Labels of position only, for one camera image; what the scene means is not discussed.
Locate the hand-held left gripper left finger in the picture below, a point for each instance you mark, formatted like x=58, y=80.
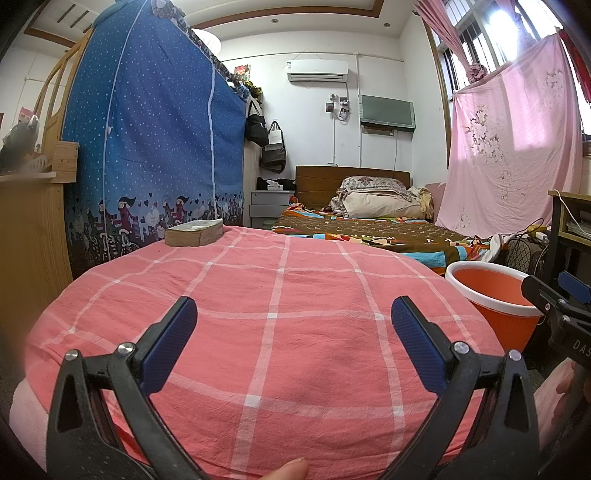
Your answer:
x=168, y=344

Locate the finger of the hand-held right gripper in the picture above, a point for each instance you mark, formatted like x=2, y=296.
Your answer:
x=542, y=293
x=575, y=286

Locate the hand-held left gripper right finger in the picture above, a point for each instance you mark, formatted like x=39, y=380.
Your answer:
x=418, y=344

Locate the orange bin with white rim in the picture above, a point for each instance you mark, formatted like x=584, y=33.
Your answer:
x=489, y=318

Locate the person's right hand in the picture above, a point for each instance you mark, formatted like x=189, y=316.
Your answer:
x=572, y=392

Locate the person's left hand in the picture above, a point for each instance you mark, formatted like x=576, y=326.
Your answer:
x=286, y=470

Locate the black framed desk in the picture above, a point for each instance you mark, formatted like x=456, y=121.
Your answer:
x=570, y=240

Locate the bed with patterned blanket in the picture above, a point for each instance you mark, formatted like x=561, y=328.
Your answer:
x=415, y=235

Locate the thick old book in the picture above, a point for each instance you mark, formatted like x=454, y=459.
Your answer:
x=194, y=234

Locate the pink plaid tablecloth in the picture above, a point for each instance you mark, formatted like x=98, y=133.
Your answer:
x=286, y=332

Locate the beige folded quilt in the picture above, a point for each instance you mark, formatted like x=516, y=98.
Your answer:
x=383, y=205

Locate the pink embroidered hanging sheet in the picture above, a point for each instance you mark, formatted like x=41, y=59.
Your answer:
x=512, y=152

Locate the pale pink underlay cloth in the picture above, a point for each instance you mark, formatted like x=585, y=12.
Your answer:
x=25, y=420

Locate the floral pillow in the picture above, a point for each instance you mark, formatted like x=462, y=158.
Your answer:
x=371, y=183

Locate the white nightstand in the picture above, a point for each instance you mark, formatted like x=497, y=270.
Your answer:
x=270, y=207

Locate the wooden cabinet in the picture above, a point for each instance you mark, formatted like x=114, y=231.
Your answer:
x=27, y=240

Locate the wooden headboard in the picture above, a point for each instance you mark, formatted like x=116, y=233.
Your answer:
x=318, y=182

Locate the white tissue box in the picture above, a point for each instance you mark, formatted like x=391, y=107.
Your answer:
x=275, y=185

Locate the black cloth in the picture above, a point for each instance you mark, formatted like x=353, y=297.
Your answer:
x=290, y=184

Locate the grey hanging bag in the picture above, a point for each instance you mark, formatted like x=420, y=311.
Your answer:
x=273, y=159

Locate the white basket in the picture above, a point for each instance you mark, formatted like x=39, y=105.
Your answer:
x=37, y=165

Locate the blue dotted fabric wardrobe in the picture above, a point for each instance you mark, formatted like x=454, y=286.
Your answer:
x=157, y=120

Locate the pink curtain tie flower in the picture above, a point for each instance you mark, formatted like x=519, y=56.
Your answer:
x=476, y=73

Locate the black white tote bag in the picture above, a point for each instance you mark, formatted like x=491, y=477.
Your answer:
x=276, y=136

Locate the black handbag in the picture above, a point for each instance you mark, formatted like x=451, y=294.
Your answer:
x=256, y=127

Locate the green cloth covered television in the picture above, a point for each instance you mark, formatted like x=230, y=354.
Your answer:
x=387, y=110

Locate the grey plush toy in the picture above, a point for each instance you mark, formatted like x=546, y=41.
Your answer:
x=18, y=143

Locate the barred window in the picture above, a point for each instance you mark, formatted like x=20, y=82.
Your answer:
x=489, y=37

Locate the pink curtain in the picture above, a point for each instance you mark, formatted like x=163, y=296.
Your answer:
x=438, y=23

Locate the white air conditioner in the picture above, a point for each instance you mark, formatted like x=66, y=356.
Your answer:
x=317, y=70

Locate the round ceiling lamp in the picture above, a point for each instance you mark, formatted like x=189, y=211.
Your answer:
x=207, y=39

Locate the red wall poster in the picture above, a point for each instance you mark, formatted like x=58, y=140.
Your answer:
x=242, y=71

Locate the wooden arched bed frame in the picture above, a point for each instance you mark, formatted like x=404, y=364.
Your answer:
x=51, y=83

